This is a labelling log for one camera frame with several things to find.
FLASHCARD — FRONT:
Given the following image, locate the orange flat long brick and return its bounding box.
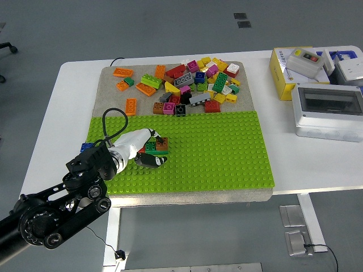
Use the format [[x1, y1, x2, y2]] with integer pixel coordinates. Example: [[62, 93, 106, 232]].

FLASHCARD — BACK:
[[125, 97, 137, 117], [134, 82, 157, 97], [154, 64, 167, 80], [112, 67, 134, 78]]

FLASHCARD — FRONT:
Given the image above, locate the dark green long brick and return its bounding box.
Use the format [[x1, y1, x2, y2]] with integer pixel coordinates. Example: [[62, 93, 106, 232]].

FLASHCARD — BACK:
[[211, 71, 229, 94]]

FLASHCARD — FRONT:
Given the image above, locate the grey-brown mat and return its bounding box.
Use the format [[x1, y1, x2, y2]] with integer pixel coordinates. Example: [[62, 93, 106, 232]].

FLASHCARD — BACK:
[[93, 61, 275, 208]]

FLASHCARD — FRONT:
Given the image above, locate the long grey metal plate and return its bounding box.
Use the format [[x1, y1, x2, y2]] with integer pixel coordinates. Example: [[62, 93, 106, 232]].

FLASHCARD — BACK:
[[120, 262, 263, 272]]

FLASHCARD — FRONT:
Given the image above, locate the white enclosure with clear lid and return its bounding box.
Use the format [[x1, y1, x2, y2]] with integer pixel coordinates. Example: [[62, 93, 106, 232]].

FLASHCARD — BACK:
[[290, 82, 363, 143]]

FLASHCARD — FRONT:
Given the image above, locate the grey long narrow brick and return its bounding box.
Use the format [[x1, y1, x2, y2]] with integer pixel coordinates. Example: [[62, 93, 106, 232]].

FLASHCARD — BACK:
[[189, 92, 212, 107]]

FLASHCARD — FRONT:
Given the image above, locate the black office chair base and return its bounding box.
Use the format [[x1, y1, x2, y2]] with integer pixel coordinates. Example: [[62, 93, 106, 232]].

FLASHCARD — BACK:
[[0, 41, 18, 84]]

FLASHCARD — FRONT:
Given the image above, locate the white switch panel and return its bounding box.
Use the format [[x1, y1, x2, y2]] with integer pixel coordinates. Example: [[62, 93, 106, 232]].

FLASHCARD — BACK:
[[322, 48, 335, 75]]

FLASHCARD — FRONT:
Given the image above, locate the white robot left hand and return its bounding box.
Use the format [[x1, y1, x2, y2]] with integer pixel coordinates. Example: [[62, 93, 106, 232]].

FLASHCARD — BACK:
[[112, 127, 168, 169]]

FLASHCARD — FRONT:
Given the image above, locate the green flat long brick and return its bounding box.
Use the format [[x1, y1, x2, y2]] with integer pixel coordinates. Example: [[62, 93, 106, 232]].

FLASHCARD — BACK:
[[144, 141, 170, 155]]

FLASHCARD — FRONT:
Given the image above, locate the lime green long brick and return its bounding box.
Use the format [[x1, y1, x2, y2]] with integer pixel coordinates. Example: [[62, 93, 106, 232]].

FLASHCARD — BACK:
[[140, 73, 163, 90]]

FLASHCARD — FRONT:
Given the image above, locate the red brick with white top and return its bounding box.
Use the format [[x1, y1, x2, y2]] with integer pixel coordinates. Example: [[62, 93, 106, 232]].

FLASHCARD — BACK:
[[222, 62, 239, 78]]

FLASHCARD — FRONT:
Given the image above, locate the grey brick with holes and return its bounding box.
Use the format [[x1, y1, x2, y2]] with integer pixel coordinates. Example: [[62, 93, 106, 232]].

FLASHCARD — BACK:
[[173, 72, 195, 87]]

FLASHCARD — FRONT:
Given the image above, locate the grey push-button switch box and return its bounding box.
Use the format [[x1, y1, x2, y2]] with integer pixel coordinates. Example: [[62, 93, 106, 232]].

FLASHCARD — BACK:
[[285, 47, 324, 80]]

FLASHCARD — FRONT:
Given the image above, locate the yellow curved brick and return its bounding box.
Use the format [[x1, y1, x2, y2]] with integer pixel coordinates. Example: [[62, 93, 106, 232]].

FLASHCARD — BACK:
[[163, 80, 182, 96]]

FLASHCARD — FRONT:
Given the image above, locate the yellow cardboard box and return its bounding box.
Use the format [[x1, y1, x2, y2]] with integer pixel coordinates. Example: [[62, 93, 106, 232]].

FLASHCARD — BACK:
[[268, 46, 331, 101]]

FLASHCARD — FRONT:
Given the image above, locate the white table leg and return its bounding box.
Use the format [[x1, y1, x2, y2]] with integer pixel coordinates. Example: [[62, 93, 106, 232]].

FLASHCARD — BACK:
[[102, 206, 122, 267], [296, 192, 328, 253]]

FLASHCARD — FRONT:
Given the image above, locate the black floor cable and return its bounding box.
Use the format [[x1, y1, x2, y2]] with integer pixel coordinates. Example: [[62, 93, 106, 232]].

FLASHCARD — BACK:
[[303, 243, 340, 272]]

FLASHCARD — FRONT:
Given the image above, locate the silver floor plate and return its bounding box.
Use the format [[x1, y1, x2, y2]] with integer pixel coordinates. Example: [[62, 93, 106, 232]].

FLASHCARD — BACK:
[[279, 204, 307, 227], [284, 229, 314, 257]]

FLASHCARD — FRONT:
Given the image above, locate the lime green studded baseplate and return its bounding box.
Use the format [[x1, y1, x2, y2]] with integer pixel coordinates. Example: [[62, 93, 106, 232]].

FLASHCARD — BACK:
[[85, 110, 276, 195]]

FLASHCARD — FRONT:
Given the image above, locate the white wall socket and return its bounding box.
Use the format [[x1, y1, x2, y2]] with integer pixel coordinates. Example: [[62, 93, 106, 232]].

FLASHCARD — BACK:
[[335, 59, 363, 82]]

